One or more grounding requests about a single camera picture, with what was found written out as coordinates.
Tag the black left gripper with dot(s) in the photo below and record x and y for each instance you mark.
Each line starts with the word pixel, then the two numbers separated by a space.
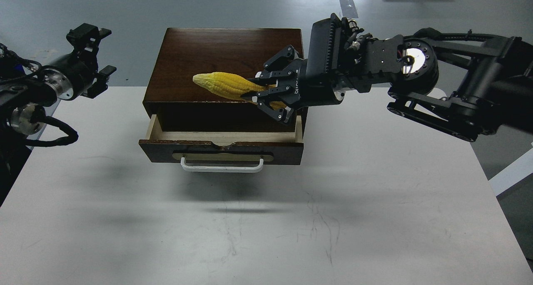
pixel 72 75

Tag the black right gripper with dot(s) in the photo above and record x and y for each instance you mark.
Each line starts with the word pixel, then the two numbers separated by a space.
pixel 288 66

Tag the yellow corn cob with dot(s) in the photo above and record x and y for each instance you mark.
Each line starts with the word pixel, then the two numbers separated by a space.
pixel 227 85

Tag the wooden drawer with white handle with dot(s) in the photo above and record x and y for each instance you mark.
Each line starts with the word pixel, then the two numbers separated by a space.
pixel 224 151

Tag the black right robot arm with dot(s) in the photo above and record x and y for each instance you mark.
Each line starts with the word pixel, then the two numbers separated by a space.
pixel 463 85

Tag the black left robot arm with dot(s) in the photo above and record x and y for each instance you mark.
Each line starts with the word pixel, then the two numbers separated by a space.
pixel 27 87

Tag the dark wooden drawer cabinet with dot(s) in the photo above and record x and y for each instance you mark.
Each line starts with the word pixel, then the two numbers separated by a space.
pixel 181 105

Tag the black tape strip on floor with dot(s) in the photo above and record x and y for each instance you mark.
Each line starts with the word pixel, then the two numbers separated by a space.
pixel 348 8

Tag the white furniture piece at right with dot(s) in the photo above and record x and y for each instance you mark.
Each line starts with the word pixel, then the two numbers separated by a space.
pixel 512 174

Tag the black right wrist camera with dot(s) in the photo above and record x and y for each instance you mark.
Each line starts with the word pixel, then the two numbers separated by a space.
pixel 335 47

